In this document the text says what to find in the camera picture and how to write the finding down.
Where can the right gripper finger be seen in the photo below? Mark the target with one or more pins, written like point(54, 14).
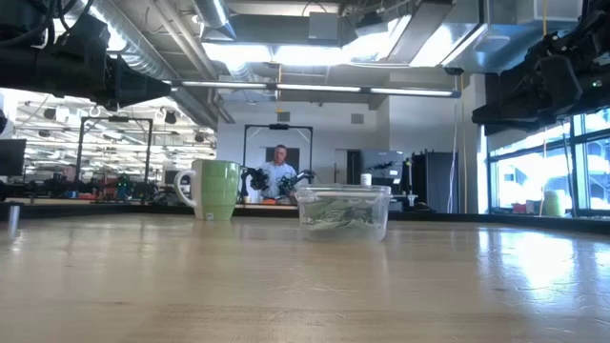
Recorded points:
point(519, 129)
point(514, 109)

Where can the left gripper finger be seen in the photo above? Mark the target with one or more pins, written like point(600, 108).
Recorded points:
point(140, 88)

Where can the light green tea packet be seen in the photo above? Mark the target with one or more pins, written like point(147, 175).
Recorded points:
point(333, 208)

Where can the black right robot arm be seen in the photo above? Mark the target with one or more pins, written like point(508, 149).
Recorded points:
point(600, 97)

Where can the dark framed window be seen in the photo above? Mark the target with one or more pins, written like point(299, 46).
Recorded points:
point(574, 162)

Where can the small red box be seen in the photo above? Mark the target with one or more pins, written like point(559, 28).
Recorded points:
point(519, 208)

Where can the yellow green cylinder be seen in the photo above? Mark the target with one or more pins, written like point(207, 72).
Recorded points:
point(554, 205)

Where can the black tall cabinet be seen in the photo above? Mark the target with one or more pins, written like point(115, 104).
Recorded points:
point(438, 183)

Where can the black computer monitor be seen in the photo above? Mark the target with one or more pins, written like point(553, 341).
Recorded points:
point(12, 157)

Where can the person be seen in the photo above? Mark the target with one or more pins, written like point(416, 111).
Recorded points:
point(278, 169)

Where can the small white bottle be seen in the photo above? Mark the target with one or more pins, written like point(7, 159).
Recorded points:
point(365, 179)

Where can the small orange object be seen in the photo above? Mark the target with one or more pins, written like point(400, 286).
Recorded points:
point(269, 201)

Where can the wooden background table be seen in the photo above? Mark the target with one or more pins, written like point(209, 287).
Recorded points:
point(267, 207)

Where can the hanging linear light fixture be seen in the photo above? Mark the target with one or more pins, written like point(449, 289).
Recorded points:
point(317, 87)

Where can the clear plastic container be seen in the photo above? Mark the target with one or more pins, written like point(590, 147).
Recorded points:
point(343, 193)

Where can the grey ceiling box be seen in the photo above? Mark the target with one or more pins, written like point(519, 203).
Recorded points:
point(324, 26)

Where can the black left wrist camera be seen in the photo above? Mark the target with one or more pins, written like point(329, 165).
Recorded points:
point(86, 45)

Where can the black gantry frame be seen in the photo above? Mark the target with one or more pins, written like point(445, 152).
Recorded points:
point(116, 119)
point(278, 127)

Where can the black dome security camera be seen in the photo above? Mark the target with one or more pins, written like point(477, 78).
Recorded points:
point(453, 71)

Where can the round silver ventilation duct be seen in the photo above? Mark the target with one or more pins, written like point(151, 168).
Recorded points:
point(214, 16)

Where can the rectangular silver air duct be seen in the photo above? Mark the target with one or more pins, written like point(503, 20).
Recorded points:
point(429, 38)

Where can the grey wall vent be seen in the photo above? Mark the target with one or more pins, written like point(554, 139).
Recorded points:
point(357, 118)
point(283, 116)

